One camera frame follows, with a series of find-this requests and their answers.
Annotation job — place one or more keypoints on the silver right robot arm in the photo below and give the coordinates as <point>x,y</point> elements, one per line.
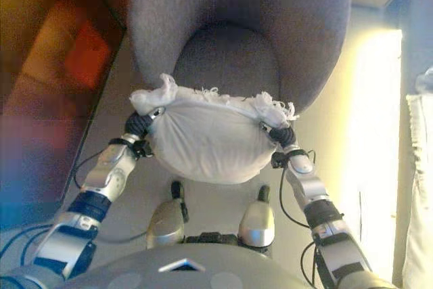
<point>314,187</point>

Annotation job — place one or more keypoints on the grey fabric armchair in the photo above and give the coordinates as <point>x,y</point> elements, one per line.
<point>230,15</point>

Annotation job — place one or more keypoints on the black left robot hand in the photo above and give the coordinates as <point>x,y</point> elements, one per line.
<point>137,125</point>

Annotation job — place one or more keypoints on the grey robot torso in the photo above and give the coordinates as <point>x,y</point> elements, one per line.
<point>182,275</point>

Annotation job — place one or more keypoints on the white fringed cushion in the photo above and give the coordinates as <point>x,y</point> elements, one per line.
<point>209,140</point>

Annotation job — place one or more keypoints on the silver left robot leg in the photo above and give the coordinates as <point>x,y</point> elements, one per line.
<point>165,221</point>

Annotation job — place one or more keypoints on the black robot pelvis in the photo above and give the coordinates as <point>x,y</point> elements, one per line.
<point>209,237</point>

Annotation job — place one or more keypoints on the reddish brown wooden cabinet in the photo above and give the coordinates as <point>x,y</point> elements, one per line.
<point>50,82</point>

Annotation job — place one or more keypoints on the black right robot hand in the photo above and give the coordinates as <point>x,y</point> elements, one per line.
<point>285,135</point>

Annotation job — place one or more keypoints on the silver right robot leg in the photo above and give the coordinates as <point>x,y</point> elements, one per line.
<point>257,221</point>

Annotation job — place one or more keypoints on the silver robot leg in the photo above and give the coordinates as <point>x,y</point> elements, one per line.
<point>165,221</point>
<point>257,221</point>

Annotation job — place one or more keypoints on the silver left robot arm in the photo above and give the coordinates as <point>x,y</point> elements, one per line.
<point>101,180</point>

